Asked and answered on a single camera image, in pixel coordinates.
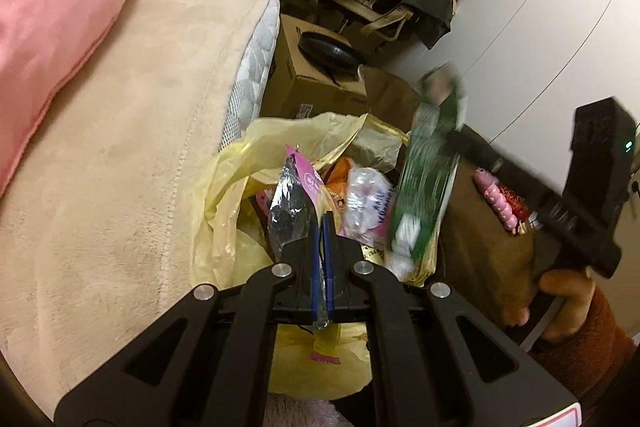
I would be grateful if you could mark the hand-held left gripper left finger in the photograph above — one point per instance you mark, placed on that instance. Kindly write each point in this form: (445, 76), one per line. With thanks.
(313, 267)

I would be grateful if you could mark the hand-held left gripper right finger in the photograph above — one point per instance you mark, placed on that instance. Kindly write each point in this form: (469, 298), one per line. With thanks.
(329, 267)

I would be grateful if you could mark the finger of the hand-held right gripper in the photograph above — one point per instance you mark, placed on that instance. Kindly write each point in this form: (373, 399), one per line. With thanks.
(500, 162)

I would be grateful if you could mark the pink silver foil wrapper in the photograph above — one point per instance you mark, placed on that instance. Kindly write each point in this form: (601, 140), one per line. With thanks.
(295, 207)

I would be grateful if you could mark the green snack packet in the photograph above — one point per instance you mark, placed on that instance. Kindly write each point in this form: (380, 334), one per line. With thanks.
(425, 167)

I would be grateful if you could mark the clear plastic wrapper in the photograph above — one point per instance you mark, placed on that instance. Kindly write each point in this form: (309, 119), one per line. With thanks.
(367, 197)

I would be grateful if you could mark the orange snack packet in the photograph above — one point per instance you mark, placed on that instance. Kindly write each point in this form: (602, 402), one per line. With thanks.
(341, 172)

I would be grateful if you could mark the yellow plastic bin bag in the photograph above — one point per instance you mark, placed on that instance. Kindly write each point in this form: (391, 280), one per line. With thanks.
(225, 217)

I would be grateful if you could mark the person's right forearm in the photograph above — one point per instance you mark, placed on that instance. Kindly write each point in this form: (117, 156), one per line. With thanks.
(595, 357)

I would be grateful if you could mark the person's right hand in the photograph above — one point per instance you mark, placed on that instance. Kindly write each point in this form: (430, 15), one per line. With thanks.
(565, 289)

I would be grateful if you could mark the pink caterpillar toy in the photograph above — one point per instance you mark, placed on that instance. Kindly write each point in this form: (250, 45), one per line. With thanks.
(497, 202)

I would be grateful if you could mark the lilac fluffy rug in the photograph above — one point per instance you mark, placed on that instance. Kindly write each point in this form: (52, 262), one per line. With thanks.
(300, 412)

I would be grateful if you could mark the beige office chair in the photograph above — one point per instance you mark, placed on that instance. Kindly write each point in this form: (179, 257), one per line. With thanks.
(375, 24)

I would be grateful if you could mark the cardboard box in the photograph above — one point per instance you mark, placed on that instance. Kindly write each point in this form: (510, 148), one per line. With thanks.
(295, 77)

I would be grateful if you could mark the black round disc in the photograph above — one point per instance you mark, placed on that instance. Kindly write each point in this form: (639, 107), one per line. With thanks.
(327, 49)

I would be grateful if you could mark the white quilted mattress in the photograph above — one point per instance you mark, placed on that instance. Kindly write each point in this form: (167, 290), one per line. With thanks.
(252, 67)

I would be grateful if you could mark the pink quilt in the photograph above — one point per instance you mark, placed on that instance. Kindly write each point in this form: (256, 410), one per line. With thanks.
(60, 32)

